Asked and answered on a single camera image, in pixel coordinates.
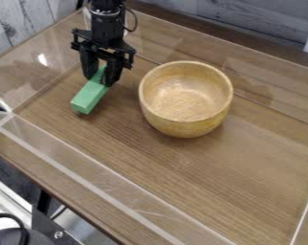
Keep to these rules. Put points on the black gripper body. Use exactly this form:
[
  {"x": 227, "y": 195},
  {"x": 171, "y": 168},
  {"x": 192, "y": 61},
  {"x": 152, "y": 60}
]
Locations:
[{"x": 116, "y": 49}]

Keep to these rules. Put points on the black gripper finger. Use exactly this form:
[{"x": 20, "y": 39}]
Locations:
[
  {"x": 115, "y": 66},
  {"x": 90, "y": 64}
]

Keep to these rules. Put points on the green rectangular block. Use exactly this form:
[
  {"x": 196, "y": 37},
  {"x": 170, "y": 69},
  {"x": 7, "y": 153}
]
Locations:
[{"x": 91, "y": 93}]

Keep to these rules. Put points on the brown wooden bowl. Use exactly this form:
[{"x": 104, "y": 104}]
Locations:
[{"x": 186, "y": 97}]

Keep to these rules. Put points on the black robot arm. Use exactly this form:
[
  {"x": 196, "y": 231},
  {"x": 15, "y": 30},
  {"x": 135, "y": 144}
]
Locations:
[{"x": 110, "y": 5}]

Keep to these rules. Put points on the black table leg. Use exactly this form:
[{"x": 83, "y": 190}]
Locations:
[{"x": 44, "y": 202}]

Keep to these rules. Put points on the clear acrylic corner bracket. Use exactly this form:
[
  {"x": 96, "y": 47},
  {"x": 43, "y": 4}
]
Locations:
[{"x": 108, "y": 25}]

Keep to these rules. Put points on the clear acrylic barrier wall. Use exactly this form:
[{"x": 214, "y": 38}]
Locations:
[{"x": 231, "y": 188}]

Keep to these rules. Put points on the black metal base plate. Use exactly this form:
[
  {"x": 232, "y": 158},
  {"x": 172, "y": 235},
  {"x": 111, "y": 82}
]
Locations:
[{"x": 44, "y": 225}]

